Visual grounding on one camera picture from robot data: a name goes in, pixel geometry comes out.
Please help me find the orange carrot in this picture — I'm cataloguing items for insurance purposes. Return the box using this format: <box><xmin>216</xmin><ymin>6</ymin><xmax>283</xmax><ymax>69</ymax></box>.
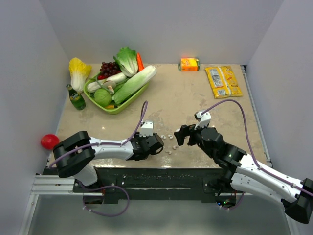
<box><xmin>136</xmin><ymin>52</ymin><xmax>144</xmax><ymax>72</ymax></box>

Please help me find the beige mushroom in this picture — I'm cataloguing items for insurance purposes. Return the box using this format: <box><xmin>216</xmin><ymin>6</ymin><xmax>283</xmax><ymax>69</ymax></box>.
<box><xmin>103</xmin><ymin>81</ymin><xmax>116</xmax><ymax>94</ymax></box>

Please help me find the red chili pepper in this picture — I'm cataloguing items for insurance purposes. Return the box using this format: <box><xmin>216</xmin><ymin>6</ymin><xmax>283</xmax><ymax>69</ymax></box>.
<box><xmin>97</xmin><ymin>75</ymin><xmax>107</xmax><ymax>80</ymax></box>

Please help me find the white radish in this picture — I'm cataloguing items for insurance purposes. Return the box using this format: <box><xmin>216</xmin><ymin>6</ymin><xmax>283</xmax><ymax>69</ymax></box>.
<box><xmin>87</xmin><ymin>72</ymin><xmax>128</xmax><ymax>94</ymax></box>

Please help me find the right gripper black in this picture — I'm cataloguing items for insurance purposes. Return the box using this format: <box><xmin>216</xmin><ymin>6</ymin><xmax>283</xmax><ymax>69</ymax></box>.
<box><xmin>174</xmin><ymin>120</ymin><xmax>215</xmax><ymax>159</ymax></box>

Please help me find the long green napa cabbage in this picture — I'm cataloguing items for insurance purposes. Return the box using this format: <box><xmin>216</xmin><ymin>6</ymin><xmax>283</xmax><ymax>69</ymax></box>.
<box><xmin>112</xmin><ymin>65</ymin><xmax>157</xmax><ymax>104</ymax></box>

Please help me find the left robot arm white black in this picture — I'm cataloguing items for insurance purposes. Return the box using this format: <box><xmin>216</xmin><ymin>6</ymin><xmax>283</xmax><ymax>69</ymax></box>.
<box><xmin>49</xmin><ymin>131</ymin><xmax>164</xmax><ymax>192</ymax></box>

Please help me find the yellow snack packet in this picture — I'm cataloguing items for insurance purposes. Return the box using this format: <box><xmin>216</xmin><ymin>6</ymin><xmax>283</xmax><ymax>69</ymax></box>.
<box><xmin>205</xmin><ymin>66</ymin><xmax>243</xmax><ymax>99</ymax></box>

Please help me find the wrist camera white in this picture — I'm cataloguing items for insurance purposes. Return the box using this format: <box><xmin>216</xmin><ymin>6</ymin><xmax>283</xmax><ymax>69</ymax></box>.
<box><xmin>194</xmin><ymin>110</ymin><xmax>211</xmax><ymax>130</ymax></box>
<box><xmin>139</xmin><ymin>120</ymin><xmax>154</xmax><ymax>138</ymax></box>

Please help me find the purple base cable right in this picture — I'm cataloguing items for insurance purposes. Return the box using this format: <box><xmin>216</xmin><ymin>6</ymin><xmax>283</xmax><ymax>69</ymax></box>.
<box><xmin>219</xmin><ymin>191</ymin><xmax>246</xmax><ymax>211</ymax></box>

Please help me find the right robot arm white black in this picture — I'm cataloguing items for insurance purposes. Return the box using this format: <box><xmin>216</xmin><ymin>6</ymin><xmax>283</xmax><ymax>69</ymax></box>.
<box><xmin>174</xmin><ymin>125</ymin><xmax>313</xmax><ymax>224</ymax></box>

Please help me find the green glass bottle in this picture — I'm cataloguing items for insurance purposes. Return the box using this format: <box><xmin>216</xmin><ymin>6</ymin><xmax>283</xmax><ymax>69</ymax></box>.
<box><xmin>66</xmin><ymin>84</ymin><xmax>86</xmax><ymax>110</ymax></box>

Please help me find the orange juice box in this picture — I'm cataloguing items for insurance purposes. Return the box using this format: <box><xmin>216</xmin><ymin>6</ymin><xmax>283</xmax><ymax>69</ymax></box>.
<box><xmin>178</xmin><ymin>58</ymin><xmax>200</xmax><ymax>71</ymax></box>

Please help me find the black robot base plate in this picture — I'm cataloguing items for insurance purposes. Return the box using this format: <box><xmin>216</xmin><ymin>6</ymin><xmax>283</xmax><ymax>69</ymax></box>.
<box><xmin>73</xmin><ymin>168</ymin><xmax>240</xmax><ymax>208</ymax></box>

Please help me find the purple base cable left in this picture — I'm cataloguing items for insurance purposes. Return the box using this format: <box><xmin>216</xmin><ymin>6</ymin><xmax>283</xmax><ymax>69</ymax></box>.
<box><xmin>82</xmin><ymin>185</ymin><xmax>132</xmax><ymax>218</ymax></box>

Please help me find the green plastic basket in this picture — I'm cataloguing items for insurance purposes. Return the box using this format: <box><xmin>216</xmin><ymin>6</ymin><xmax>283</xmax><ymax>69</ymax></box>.
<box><xmin>83</xmin><ymin>73</ymin><xmax>149</xmax><ymax>115</ymax></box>

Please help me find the red tomato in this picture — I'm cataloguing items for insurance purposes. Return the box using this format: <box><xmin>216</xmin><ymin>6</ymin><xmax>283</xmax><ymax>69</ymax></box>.
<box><xmin>41</xmin><ymin>134</ymin><xmax>59</xmax><ymax>150</ymax></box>

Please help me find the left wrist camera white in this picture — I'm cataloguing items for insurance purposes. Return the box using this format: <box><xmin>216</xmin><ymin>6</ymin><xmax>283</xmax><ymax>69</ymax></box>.
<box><xmin>139</xmin><ymin>120</ymin><xmax>154</xmax><ymax>138</ymax></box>

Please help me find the green lettuce head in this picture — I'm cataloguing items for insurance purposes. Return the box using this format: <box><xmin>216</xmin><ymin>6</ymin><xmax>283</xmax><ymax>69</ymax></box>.
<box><xmin>113</xmin><ymin>47</ymin><xmax>138</xmax><ymax>77</ymax></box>

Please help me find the yellow napa cabbage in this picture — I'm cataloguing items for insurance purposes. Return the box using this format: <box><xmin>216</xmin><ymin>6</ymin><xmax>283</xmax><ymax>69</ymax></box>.
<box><xmin>69</xmin><ymin>57</ymin><xmax>92</xmax><ymax>93</ymax></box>

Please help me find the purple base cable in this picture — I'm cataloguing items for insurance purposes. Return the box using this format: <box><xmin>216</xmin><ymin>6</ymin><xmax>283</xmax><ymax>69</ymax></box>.
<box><xmin>82</xmin><ymin>185</ymin><xmax>132</xmax><ymax>218</ymax></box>
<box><xmin>219</xmin><ymin>191</ymin><xmax>246</xmax><ymax>211</ymax></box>

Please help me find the purple grapes bunch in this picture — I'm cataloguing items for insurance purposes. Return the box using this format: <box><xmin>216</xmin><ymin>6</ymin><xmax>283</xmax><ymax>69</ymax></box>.
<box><xmin>99</xmin><ymin>62</ymin><xmax>121</xmax><ymax>78</ymax></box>

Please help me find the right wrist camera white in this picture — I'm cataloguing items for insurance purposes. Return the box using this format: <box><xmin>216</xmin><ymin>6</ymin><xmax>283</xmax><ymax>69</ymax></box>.
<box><xmin>194</xmin><ymin>110</ymin><xmax>211</xmax><ymax>130</ymax></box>

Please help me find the round green cabbage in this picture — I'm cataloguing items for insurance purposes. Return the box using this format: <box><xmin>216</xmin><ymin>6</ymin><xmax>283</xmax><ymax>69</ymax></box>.
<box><xmin>94</xmin><ymin>89</ymin><xmax>112</xmax><ymax>107</ymax></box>

